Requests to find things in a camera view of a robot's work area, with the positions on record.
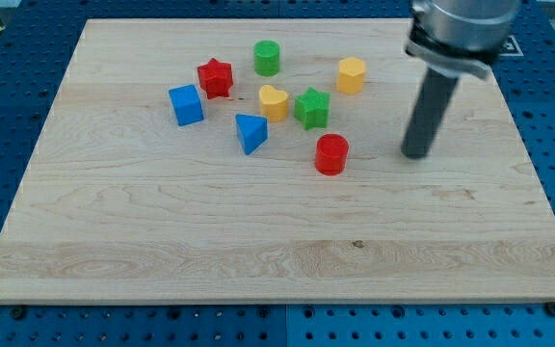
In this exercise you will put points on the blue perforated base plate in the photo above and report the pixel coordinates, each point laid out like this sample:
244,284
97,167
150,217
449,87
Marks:
35,48

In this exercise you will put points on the yellow hexagon block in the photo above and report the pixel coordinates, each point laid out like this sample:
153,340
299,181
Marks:
351,75

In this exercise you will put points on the yellow heart block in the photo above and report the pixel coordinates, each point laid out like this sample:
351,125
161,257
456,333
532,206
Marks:
273,103

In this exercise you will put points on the blue triangle block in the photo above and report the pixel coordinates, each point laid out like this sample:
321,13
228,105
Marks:
252,132

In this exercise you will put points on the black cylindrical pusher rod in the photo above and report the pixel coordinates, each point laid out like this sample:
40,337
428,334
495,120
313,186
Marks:
435,94

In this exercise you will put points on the blue cube block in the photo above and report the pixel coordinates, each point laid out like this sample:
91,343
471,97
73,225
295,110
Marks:
186,105

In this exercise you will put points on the green star block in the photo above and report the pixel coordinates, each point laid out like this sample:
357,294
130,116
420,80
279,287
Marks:
312,109

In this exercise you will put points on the red cylinder block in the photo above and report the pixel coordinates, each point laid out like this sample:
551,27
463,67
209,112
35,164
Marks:
331,154

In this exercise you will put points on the light wooden board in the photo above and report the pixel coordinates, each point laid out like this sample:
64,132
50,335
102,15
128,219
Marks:
120,205

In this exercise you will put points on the green cylinder block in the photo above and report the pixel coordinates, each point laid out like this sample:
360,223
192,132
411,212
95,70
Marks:
266,58

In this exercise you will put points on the red star block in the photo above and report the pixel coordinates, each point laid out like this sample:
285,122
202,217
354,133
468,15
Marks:
215,78

